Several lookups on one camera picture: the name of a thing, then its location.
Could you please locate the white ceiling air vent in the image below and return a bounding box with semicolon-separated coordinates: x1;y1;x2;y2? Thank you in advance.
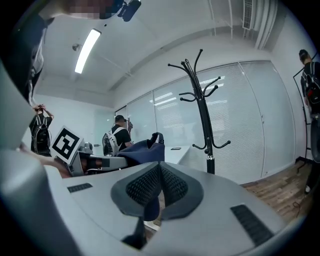
241;0;254;30

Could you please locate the white table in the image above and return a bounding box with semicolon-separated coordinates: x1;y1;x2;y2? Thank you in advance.
164;145;192;165

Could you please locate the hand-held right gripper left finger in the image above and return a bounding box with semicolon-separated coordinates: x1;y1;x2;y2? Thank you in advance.
62;161;161;243

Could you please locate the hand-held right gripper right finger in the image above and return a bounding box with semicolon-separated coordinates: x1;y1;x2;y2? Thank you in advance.
143;161;288;256

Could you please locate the black metal garment stand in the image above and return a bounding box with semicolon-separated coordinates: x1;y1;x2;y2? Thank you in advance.
292;66;320;165

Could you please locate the person's black clothing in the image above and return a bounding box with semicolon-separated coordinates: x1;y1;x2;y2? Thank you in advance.
4;12;50;107

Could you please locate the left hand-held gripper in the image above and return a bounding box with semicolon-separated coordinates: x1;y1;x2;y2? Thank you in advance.
49;125;129;177

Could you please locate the person's left forearm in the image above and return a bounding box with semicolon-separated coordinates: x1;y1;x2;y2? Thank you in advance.
17;142;72;179

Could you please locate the black metal coat rack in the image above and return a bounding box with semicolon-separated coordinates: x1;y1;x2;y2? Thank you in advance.
167;48;232;175

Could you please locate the long ceiling light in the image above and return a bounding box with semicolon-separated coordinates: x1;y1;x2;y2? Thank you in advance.
74;28;102;75

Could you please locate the dark blue cloth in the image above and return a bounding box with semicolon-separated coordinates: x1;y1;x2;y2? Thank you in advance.
116;131;166;222

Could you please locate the black head-worn camera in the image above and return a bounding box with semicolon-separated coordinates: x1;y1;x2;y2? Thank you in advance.
116;0;143;23

